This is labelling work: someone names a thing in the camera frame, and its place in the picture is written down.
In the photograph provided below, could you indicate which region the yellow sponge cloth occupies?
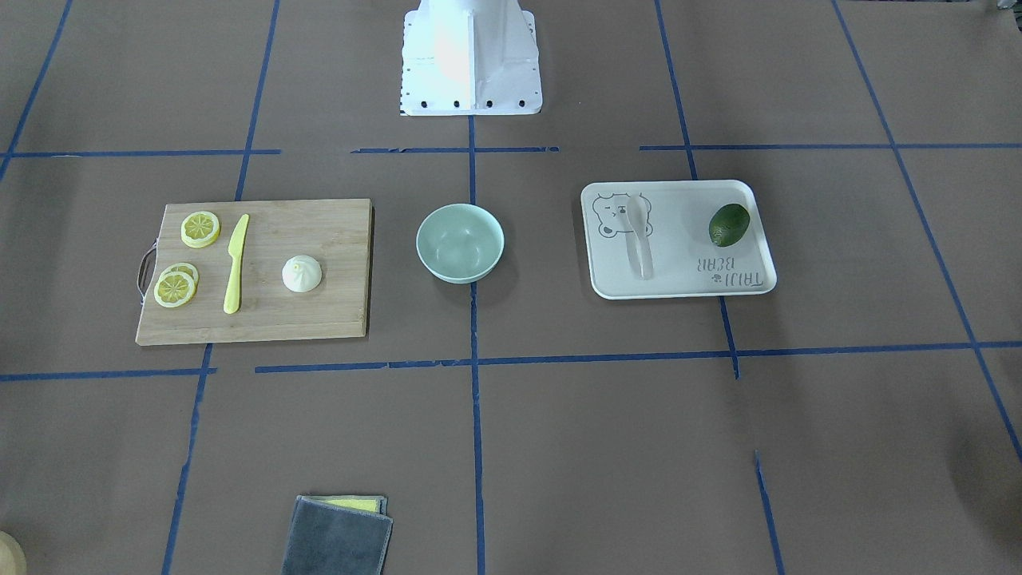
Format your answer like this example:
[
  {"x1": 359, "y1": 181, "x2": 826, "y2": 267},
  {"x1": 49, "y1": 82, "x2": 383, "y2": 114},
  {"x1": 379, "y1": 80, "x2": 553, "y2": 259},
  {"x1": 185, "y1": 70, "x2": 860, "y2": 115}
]
[{"x1": 311, "y1": 494, "x2": 387, "y2": 514}]

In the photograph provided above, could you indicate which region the dark green avocado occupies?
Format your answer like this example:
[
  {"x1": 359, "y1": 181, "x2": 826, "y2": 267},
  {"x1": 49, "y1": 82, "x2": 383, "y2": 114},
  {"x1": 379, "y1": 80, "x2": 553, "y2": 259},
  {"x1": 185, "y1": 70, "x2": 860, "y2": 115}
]
[{"x1": 707, "y1": 203, "x2": 751, "y2": 248}]

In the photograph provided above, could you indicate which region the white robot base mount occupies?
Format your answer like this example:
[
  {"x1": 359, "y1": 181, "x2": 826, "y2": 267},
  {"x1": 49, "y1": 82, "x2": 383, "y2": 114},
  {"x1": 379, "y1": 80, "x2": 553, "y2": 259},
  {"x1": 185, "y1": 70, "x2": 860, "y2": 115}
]
[{"x1": 399, "y1": 1, "x2": 544, "y2": 117}]

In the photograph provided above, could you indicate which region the light green bowl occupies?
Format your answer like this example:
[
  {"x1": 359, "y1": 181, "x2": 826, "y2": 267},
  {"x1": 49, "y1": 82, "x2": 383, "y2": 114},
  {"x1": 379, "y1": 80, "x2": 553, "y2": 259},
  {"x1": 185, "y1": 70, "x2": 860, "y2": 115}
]
[{"x1": 415, "y1": 204, "x2": 506, "y2": 284}]

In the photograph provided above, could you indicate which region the rear lower lemon slice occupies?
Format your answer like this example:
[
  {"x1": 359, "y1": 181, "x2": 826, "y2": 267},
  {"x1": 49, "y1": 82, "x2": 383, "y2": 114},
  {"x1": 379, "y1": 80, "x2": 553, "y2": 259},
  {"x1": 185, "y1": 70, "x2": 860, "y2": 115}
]
[{"x1": 158, "y1": 262, "x2": 200, "y2": 285}]

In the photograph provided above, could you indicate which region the beige round object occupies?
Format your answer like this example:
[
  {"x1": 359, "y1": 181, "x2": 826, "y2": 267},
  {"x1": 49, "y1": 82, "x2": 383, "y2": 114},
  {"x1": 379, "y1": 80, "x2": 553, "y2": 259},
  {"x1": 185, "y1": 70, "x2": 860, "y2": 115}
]
[{"x1": 0, "y1": 531, "x2": 28, "y2": 575}]

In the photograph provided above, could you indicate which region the white bear tray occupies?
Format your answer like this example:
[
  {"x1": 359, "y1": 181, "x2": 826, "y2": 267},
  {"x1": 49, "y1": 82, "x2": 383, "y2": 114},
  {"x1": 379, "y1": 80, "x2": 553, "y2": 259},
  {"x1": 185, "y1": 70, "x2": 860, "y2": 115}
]
[{"x1": 580, "y1": 180, "x2": 778, "y2": 299}]

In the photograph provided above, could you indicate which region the white steamed bun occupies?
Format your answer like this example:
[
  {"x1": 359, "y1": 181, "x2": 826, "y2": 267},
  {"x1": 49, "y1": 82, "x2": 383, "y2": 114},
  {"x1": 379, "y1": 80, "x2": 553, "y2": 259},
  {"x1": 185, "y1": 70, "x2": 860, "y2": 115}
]
[{"x1": 281, "y1": 255, "x2": 323, "y2": 292}]

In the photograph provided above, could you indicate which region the bamboo cutting board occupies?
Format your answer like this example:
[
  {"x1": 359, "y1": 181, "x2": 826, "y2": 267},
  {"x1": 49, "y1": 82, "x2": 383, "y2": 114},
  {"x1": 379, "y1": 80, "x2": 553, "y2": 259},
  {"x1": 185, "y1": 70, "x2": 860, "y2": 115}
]
[{"x1": 136, "y1": 199, "x2": 374, "y2": 346}]

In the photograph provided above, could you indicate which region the yellow plastic knife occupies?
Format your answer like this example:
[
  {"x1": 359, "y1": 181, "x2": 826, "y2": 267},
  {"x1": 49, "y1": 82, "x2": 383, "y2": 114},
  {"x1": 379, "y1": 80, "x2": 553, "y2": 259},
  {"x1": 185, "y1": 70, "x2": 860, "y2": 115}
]
[{"x1": 223, "y1": 212, "x2": 251, "y2": 315}]

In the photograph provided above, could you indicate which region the white plastic spoon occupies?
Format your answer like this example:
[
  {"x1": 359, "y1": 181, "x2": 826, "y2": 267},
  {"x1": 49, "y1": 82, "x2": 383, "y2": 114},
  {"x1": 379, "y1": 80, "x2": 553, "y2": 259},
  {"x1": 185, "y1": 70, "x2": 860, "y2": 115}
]
[{"x1": 628, "y1": 194, "x2": 654, "y2": 280}]

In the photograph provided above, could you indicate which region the upper lemon slice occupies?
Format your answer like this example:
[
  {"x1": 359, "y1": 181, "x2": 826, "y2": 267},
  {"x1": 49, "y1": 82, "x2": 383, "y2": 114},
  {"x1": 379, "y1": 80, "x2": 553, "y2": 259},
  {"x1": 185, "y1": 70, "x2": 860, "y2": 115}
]
[{"x1": 180, "y1": 211, "x2": 220, "y2": 250}]

